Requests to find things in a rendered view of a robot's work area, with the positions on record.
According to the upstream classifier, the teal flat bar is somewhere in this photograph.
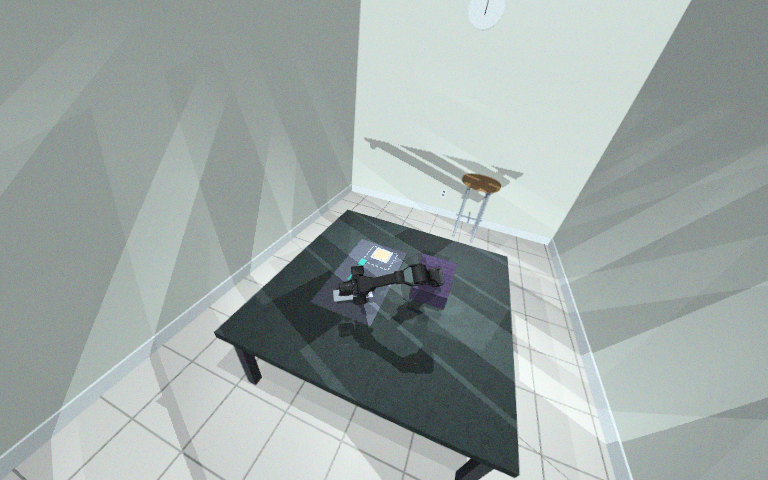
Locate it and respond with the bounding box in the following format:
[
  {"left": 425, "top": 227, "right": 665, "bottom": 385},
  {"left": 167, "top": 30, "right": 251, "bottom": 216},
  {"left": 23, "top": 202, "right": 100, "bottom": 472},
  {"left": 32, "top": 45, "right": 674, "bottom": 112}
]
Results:
[{"left": 347, "top": 258, "right": 367, "bottom": 280}]

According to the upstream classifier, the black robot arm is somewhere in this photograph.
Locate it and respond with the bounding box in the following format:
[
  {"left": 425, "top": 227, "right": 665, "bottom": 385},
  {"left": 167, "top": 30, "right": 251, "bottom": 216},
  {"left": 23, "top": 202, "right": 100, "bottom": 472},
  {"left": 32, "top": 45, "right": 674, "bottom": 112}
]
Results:
[{"left": 339, "top": 263, "right": 445, "bottom": 297}]

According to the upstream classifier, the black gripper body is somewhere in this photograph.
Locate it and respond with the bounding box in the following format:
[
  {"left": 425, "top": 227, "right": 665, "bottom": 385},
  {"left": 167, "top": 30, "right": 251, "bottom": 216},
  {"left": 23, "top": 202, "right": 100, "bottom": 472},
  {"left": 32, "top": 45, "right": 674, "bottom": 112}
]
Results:
[{"left": 351, "top": 266, "right": 366, "bottom": 305}]

